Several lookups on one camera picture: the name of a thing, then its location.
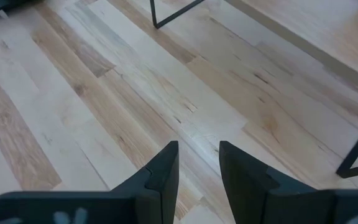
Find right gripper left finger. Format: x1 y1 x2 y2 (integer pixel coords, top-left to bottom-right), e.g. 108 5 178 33
0 140 180 224

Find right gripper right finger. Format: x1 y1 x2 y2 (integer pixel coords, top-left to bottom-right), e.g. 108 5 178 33
218 140 358 224

